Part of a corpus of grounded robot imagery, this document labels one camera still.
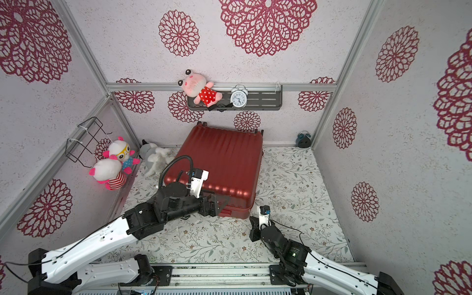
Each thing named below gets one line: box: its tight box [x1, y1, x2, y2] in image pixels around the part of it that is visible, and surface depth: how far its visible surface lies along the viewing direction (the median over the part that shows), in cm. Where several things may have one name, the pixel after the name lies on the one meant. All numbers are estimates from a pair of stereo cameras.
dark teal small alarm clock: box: [295, 130, 312, 149], surface depth 120 cm
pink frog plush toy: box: [177, 69, 223, 108], surface depth 87 cm
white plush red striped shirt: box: [88, 158, 127, 191], surface depth 87 cm
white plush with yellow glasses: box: [103, 136, 141, 174], surface depth 96 cm
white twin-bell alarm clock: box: [229, 83, 249, 109], surface depth 92 cm
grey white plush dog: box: [138, 139, 176, 177], surface depth 105 cm
